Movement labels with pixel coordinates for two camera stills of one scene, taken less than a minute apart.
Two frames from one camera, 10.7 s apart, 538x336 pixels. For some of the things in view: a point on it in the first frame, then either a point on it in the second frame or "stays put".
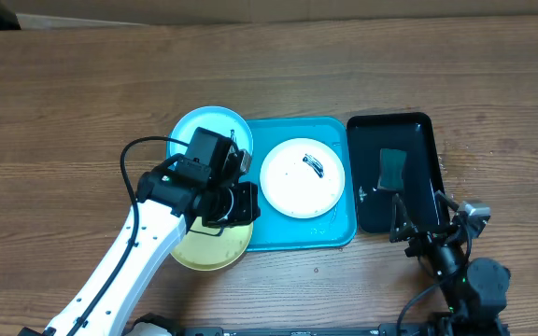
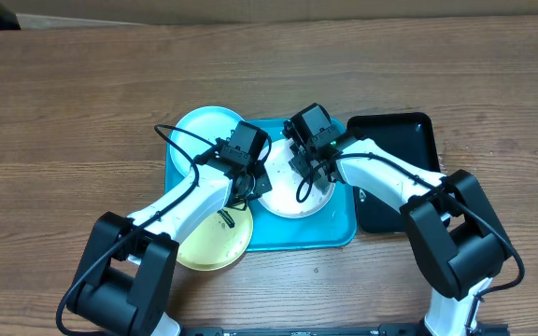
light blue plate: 216,119 stays put
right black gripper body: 427,238 → 313,173
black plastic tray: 393,154 stays put
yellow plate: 209,248 stays put
